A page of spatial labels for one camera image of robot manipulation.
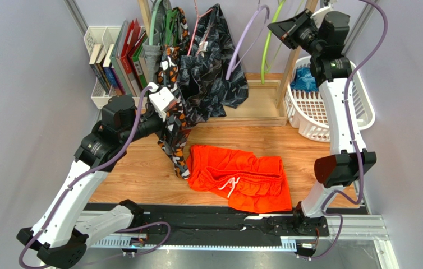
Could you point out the blue book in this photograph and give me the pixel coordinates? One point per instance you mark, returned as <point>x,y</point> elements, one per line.
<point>109,70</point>

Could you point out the green folder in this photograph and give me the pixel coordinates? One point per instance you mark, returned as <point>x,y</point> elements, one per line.
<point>139,61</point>

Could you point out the purple hanger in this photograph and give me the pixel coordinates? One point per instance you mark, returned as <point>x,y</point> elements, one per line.
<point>235,61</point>

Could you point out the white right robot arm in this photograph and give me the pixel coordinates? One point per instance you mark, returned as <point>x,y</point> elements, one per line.
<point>322,34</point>

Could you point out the grey shorts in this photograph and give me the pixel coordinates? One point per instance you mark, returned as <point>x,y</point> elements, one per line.
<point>162,66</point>

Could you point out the white laundry basket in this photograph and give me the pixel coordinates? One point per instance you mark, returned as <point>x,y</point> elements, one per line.
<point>306,110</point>

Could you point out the dark green hanger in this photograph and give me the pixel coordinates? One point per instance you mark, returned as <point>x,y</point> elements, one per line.
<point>170,27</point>

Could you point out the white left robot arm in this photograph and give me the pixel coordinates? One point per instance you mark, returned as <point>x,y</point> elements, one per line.
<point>59,240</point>

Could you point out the blue patterned garment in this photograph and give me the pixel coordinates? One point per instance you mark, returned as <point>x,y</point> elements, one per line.
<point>304,80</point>

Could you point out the lime green hanger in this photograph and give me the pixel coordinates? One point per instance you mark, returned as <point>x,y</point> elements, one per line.
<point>277,10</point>

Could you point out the red folder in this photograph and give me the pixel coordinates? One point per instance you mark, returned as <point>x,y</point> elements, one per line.
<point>129,38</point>

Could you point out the pink hanger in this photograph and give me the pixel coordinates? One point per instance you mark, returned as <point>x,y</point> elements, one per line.
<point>198,17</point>

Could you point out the grey-green folder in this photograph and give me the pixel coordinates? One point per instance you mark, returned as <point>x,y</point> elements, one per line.
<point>116,60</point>

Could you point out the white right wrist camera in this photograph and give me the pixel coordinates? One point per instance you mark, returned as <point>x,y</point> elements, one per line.
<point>325,7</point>

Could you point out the orange camouflage shorts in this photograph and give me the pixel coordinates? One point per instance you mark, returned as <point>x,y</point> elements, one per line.
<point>177,113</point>

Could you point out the dark navy book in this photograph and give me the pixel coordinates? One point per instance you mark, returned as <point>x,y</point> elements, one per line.
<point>96,66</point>

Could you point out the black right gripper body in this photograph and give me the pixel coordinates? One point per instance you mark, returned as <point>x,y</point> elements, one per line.
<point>295,31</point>

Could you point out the dark leaf-pattern shorts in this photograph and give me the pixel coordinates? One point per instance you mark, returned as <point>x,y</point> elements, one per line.
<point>202,77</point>

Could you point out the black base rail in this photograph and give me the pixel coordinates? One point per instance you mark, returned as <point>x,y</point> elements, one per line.
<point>221,226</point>

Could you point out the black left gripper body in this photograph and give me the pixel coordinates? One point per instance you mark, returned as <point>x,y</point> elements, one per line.
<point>166,134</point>

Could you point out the wooden clothes rack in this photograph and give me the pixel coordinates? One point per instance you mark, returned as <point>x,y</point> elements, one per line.
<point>261,107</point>

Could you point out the white file organizer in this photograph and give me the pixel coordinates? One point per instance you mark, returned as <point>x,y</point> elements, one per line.
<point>106,35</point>

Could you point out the pale green hanger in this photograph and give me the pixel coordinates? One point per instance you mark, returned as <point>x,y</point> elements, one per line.
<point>154,16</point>

